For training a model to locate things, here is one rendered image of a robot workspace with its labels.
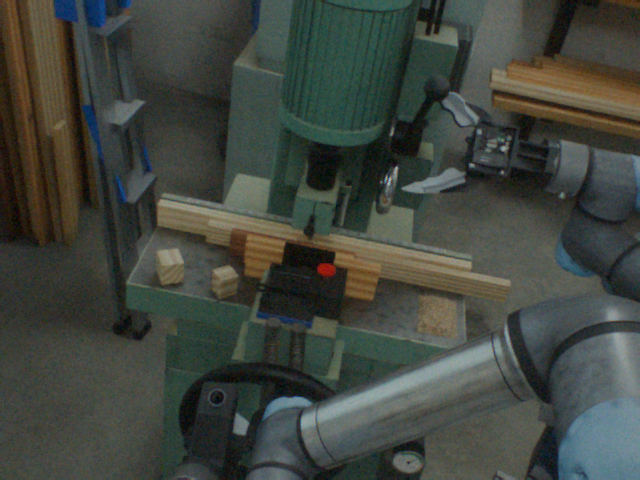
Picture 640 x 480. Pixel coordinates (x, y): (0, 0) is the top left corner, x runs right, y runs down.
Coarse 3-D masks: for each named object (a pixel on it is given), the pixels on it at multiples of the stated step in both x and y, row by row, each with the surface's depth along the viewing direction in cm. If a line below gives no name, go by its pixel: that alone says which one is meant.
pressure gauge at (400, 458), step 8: (400, 448) 134; (408, 448) 134; (416, 448) 134; (392, 456) 135; (400, 456) 134; (408, 456) 134; (416, 456) 134; (424, 456) 135; (392, 464) 136; (400, 464) 136; (408, 464) 135; (416, 464) 135; (424, 464) 134; (408, 472) 136; (416, 472) 136
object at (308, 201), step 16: (304, 176) 130; (336, 176) 132; (304, 192) 126; (320, 192) 127; (336, 192) 128; (304, 208) 126; (320, 208) 126; (336, 208) 127; (304, 224) 128; (320, 224) 128
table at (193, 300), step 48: (192, 240) 138; (144, 288) 126; (192, 288) 127; (240, 288) 129; (384, 288) 136; (432, 288) 138; (240, 336) 124; (336, 336) 127; (384, 336) 126; (432, 336) 127; (336, 384) 121
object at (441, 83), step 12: (432, 84) 97; (444, 84) 97; (432, 96) 98; (444, 96) 98; (420, 108) 111; (420, 120) 117; (396, 132) 134; (408, 132) 129; (420, 132) 134; (396, 144) 134; (408, 144) 134
